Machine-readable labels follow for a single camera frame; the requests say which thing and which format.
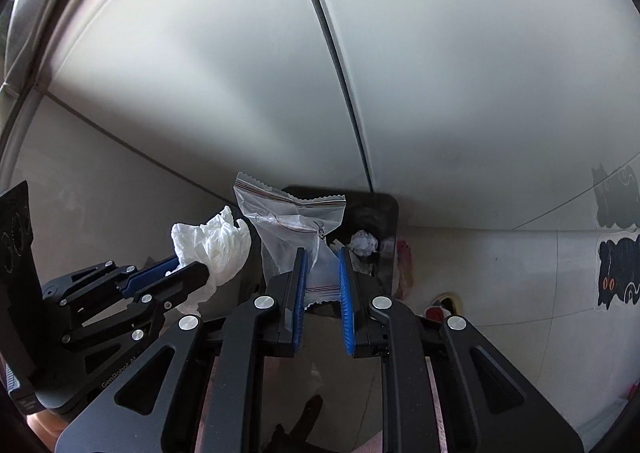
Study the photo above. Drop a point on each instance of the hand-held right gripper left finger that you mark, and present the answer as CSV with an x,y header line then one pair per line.
x,y
300,305

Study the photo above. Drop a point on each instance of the black cat sticker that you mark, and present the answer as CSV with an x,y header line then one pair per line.
x,y
617,268

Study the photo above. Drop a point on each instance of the person's left forearm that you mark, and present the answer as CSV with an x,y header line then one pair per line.
x,y
47,430

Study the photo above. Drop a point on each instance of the black trash bin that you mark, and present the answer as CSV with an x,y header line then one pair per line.
x,y
375,218

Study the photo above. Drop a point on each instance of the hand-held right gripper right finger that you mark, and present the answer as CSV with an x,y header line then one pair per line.
x,y
345,305

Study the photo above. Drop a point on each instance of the clear zip plastic bag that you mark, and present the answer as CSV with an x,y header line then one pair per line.
x,y
290,228

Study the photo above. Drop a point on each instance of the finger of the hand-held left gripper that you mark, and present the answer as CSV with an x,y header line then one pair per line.
x,y
180,283
150,273

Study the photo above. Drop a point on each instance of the white cabinet door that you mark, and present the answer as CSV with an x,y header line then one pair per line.
x,y
190,58
475,83

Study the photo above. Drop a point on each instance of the white tissue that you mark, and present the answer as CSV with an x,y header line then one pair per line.
x,y
364,243
220,248

